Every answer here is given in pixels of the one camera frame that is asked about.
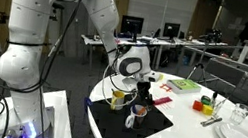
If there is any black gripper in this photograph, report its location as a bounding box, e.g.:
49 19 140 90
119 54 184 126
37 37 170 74
133 80 159 109

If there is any orange pen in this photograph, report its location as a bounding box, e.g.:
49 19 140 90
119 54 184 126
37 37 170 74
136 105 148 117

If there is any blue pen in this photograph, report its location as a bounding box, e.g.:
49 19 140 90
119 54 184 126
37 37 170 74
131 103 141 115

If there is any pink comb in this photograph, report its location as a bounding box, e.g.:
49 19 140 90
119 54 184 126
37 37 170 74
151 93 174 109

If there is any black table mat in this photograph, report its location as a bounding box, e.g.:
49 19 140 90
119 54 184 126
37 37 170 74
81 84 179 138

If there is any dark and white mug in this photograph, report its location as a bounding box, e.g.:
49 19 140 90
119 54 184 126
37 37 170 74
123 102 149 132

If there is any yellow cube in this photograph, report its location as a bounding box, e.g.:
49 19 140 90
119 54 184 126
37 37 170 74
157 73 165 82

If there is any white mug yellow interior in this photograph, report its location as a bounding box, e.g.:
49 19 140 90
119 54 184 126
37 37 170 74
108 89 127 112

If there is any green book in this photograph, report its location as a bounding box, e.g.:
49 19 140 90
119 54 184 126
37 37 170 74
164 75 204 99

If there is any red block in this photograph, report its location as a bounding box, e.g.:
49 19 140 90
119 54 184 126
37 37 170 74
191 99 205 113

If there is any green block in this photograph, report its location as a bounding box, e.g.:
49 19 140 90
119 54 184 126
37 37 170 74
199 98 212 107

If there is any long white desk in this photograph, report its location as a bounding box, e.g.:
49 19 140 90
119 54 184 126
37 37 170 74
75 19 230 93

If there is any yellow block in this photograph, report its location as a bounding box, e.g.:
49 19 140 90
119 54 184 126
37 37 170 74
201 104 215 117

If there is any blue tape strip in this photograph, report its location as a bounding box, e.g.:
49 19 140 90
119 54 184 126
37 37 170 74
82 96 94 112

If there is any metal fork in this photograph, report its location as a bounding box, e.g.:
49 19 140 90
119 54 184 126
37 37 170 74
200 116 215 128

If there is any black marker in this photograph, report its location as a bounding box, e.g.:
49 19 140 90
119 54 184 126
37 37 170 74
210 90 219 108

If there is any metal knife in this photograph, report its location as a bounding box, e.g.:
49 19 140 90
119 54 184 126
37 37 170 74
204 114 224 130

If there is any tall clear glass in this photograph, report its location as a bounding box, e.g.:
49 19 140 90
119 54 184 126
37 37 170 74
209 95 229 119

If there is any black computer monitor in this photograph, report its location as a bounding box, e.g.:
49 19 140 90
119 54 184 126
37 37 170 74
161 20 182 45
118 14 146 44

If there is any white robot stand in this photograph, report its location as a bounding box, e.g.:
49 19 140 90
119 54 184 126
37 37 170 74
0 79 75 138

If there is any clear faceted drinking glass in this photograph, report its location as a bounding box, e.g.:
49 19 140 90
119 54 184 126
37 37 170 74
228 101 248 127

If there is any orange frame-shaped piece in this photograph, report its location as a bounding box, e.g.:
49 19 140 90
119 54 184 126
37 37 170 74
159 82 174 93

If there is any grey camera tripod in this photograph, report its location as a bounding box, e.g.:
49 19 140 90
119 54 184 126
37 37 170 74
184 39 216 88

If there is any black tripod camera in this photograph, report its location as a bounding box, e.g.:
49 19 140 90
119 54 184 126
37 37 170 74
198 25 225 47

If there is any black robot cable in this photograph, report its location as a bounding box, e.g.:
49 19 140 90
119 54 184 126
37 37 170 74
0 0 101 138

